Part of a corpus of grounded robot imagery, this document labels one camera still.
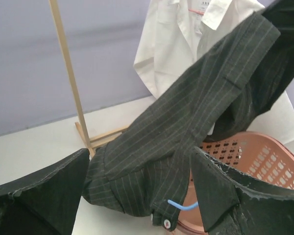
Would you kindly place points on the pink plastic basket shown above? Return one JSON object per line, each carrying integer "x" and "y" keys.
{"x": 254, "y": 154}

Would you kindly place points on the white shirt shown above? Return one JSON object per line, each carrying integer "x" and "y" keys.
{"x": 173, "y": 39}

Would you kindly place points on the wooden clothes rack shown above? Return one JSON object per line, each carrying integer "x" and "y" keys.
{"x": 91, "y": 143}

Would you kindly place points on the dark pinstriped shirt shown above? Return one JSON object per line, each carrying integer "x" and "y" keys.
{"x": 239, "y": 78}

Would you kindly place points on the blue wire hanger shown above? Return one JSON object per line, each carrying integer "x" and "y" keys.
{"x": 181, "y": 207}

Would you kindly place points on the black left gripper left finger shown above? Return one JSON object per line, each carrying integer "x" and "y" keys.
{"x": 44, "y": 202}

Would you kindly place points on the red wire hanger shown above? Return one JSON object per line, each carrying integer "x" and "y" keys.
{"x": 197, "y": 12}

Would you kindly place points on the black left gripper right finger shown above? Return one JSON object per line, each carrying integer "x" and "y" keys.
{"x": 233, "y": 203}

